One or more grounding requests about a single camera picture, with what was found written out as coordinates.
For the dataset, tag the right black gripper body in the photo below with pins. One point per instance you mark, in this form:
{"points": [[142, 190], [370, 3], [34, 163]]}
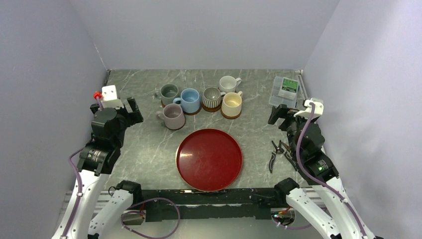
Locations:
{"points": [[291, 128]]}

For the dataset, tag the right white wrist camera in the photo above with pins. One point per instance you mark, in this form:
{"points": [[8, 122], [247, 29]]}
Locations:
{"points": [[313, 109]]}

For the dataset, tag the white mug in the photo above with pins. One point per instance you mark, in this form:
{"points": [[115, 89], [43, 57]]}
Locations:
{"points": [[229, 84]]}

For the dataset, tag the clear plastic parts box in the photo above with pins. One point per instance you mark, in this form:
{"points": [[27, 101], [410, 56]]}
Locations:
{"points": [[284, 92]]}

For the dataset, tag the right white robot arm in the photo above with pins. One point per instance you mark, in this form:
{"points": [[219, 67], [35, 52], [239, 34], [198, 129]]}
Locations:
{"points": [[341, 221]]}

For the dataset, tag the blue mug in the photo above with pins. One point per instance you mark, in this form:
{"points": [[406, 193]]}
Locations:
{"points": [[189, 100]]}

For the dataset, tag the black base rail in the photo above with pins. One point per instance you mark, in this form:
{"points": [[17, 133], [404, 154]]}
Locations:
{"points": [[172, 204]]}

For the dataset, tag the cream yellow mug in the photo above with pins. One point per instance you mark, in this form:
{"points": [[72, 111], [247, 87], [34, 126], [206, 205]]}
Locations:
{"points": [[232, 103]]}

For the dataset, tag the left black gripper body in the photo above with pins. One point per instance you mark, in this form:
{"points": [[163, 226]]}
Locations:
{"points": [[122, 114]]}

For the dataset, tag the grey ribbed mug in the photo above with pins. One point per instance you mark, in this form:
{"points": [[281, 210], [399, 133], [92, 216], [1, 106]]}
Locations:
{"points": [[212, 97]]}

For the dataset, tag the grey-green mug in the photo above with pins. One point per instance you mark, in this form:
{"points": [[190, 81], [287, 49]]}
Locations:
{"points": [[167, 93]]}

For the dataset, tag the lilac mug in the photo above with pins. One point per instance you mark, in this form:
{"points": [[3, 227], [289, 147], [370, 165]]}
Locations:
{"points": [[173, 116]]}

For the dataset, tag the red round tray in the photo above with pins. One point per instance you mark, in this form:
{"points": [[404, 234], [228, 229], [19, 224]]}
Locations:
{"points": [[209, 160]]}

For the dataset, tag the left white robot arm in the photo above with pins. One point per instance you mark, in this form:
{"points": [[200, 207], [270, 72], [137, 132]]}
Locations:
{"points": [[96, 162]]}

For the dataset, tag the black handled pliers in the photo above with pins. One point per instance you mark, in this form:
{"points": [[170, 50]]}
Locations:
{"points": [[284, 149]]}

